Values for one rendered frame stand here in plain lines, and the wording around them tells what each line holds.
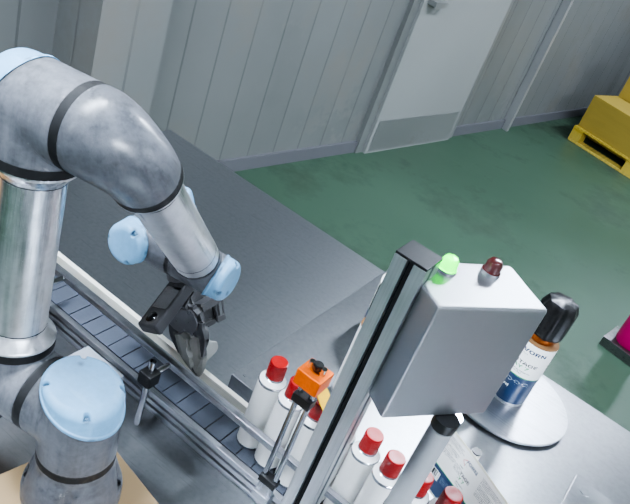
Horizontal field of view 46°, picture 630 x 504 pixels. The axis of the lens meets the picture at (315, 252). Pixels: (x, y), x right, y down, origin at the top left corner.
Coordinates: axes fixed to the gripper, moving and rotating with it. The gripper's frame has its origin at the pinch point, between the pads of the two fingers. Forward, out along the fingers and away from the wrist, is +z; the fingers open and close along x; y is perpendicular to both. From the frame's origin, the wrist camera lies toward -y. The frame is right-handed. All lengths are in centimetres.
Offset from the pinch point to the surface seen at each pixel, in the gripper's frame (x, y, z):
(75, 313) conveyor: 28.3, -3.2, -9.8
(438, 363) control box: -59, -15, -18
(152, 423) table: 6.1, -7.5, 8.5
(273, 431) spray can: -20.2, -3.2, 6.6
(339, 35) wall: 127, 269, -56
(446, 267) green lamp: -59, -12, -30
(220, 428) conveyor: -6.3, -2.1, 9.7
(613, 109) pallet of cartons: 49, 566, 32
